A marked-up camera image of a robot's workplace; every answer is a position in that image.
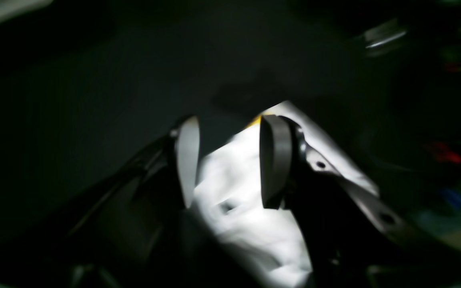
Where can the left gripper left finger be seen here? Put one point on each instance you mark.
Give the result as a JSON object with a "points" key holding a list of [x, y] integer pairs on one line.
{"points": [[185, 141]]}

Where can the black table cloth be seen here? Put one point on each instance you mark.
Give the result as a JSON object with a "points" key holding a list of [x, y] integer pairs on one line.
{"points": [[89, 90]]}

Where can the white printed t-shirt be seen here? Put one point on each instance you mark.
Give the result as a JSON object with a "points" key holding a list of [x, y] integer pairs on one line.
{"points": [[267, 242]]}

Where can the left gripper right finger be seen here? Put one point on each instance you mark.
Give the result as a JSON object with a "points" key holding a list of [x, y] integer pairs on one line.
{"points": [[281, 150]]}

